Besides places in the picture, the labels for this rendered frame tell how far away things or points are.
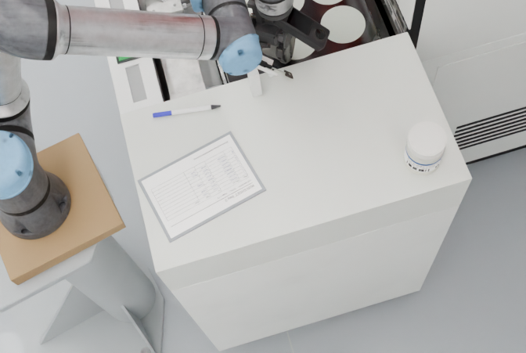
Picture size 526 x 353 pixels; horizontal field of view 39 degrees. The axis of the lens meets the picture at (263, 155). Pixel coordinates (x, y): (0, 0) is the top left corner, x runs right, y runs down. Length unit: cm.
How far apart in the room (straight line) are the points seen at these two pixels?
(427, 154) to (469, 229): 111
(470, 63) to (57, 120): 152
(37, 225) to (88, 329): 89
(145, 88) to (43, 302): 111
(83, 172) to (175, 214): 30
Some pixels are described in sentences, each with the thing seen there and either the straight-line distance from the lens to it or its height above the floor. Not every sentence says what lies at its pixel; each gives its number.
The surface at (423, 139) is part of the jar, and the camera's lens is 138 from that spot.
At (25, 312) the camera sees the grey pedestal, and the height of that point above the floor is 1.
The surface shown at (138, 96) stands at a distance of 158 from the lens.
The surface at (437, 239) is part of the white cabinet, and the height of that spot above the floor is 60.
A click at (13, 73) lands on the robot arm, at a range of 143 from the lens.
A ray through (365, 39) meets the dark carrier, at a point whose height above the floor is 90.
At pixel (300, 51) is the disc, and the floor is 90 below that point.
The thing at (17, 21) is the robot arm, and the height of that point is 143.
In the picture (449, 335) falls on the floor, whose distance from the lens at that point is 237.
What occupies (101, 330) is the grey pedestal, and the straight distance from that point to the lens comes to 242.
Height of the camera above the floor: 230
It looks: 66 degrees down
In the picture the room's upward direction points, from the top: 11 degrees counter-clockwise
